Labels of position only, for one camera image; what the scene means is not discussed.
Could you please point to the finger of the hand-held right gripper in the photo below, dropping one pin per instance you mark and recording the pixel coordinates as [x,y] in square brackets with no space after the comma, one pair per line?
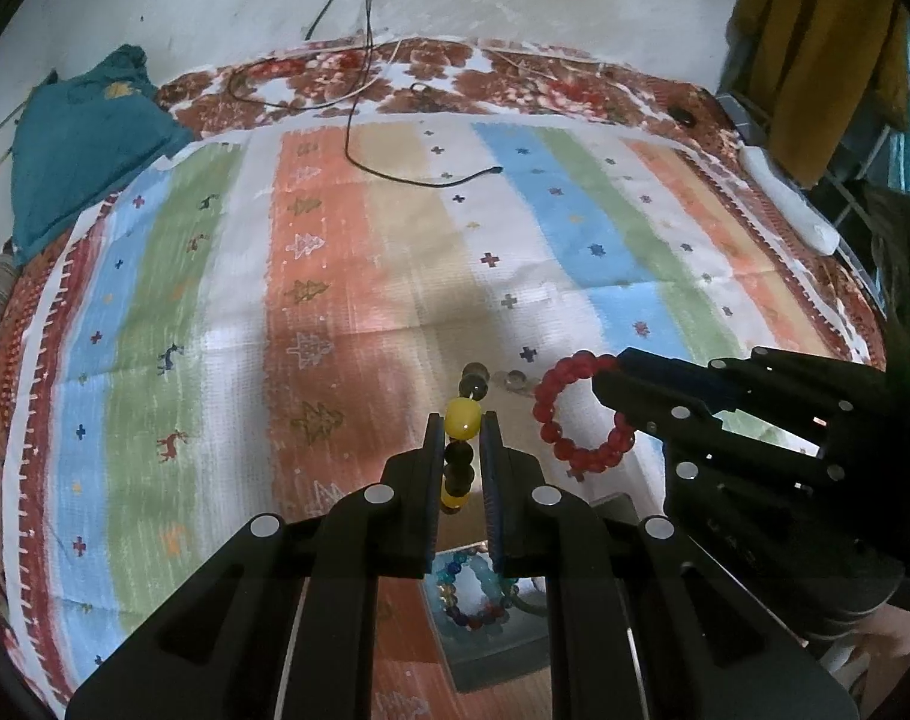
[672,367]
[642,401]

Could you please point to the red floral blanket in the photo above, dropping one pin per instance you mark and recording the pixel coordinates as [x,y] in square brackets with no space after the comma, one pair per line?
[500,60]

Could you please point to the grey metal rack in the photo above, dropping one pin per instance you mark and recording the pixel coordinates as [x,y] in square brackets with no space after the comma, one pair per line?
[852,191]

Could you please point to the yellow garment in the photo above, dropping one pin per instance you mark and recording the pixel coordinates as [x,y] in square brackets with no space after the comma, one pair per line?
[814,37]

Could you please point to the teal cloth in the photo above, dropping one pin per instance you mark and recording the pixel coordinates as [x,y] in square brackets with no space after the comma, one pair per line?
[87,142]

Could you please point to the person's right forearm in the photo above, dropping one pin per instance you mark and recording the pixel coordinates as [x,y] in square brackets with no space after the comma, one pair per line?
[901,645]

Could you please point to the green jade bangle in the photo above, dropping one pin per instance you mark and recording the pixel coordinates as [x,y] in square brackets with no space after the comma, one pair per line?
[531,604]

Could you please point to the white power strip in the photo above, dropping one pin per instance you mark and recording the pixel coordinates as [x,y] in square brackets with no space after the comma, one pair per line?
[792,202]

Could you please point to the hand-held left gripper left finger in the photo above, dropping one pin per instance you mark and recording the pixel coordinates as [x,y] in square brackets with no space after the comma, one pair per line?
[417,480]

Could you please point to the silver metal tin box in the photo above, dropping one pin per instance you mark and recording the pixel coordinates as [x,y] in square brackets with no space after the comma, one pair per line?
[492,660]

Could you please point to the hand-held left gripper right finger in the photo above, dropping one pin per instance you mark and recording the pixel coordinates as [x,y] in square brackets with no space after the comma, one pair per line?
[503,480]

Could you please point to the small black object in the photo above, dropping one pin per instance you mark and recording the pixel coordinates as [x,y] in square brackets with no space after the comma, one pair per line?
[680,118]

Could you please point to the striped patterned cloth mat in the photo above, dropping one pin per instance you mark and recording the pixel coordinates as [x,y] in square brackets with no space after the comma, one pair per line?
[200,277]

